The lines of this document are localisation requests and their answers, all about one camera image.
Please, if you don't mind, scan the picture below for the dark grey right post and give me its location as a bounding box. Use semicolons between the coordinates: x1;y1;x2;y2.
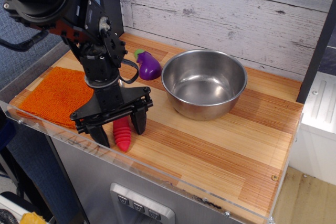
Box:
296;0;335;104

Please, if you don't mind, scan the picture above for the purple toy eggplant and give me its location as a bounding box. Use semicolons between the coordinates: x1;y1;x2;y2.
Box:
134;49;162;80

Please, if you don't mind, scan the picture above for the orange knitted napkin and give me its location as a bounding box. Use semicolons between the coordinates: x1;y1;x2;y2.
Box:
19;67;93;129

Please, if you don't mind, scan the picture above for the silver dispenser button panel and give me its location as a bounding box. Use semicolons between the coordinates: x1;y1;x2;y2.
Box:
110;183;175;223

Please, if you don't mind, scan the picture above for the white side cabinet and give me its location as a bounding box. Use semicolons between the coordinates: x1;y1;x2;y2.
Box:
289;72;335;185

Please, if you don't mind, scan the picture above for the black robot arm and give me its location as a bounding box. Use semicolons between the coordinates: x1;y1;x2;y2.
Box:
1;0;153;146

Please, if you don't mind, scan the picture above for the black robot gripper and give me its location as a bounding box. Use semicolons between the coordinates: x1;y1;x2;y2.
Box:
70;83;153;148

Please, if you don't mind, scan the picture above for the stainless steel bowl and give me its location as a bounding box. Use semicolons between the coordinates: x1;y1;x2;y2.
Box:
161;49;248;121

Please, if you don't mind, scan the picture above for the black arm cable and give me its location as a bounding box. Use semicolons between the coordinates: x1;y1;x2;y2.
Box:
119;58;140;85

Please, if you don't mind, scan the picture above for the clear acrylic table guard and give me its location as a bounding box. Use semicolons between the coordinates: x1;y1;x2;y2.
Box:
1;91;303;223

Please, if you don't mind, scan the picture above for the stainless steel cabinet front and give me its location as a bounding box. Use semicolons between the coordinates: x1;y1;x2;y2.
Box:
52;138;237;223

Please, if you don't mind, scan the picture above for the red handled metal fork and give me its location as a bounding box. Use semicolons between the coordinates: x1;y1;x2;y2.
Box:
113;117;131;152

